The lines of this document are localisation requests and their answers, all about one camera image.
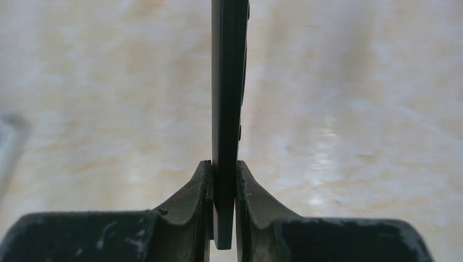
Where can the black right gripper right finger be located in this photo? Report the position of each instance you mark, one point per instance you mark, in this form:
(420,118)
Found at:
(266,230)

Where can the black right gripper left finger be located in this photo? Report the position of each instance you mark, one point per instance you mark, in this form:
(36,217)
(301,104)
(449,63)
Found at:
(176,230)

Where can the black remote control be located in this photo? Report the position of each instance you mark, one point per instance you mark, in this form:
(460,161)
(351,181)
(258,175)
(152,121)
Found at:
(228,56)

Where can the white remote control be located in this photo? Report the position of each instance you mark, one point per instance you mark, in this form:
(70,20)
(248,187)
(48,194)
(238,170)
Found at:
(15,131)

